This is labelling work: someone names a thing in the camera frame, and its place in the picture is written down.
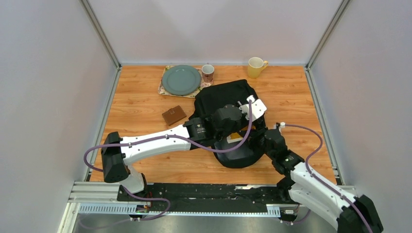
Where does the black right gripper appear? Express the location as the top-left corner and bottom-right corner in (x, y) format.
(238, 127), (275, 161)

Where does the black fabric student bag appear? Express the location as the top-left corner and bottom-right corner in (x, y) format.
(189, 79), (263, 168)

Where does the brown leather wallet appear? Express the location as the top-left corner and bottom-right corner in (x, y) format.
(162, 105), (187, 126)

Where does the orange paperback book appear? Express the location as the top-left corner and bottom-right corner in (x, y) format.
(226, 130), (247, 144)

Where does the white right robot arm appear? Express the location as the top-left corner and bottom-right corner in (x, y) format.
(258, 129), (384, 233)

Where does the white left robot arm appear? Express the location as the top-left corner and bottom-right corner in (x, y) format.
(101, 103), (261, 201)

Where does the brown patterned mug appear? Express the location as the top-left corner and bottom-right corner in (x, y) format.
(201, 64), (215, 83)

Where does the yellow ceramic mug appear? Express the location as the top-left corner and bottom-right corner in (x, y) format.
(247, 57), (269, 79)

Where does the teal ceramic plate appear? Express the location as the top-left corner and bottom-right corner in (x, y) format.
(161, 65), (202, 96)

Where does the floral serving tray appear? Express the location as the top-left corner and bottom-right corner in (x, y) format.
(157, 66), (213, 98)

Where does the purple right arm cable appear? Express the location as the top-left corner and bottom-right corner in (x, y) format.
(285, 123), (374, 233)

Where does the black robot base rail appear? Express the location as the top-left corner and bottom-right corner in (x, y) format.
(137, 183), (300, 214)

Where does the aluminium frame post right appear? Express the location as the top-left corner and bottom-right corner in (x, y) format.
(305, 0), (352, 71)

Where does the aluminium frame post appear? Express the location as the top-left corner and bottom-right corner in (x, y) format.
(305, 0), (352, 71)
(79, 0), (121, 70)

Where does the aluminium frame post left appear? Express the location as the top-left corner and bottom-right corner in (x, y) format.
(79, 0), (121, 70)

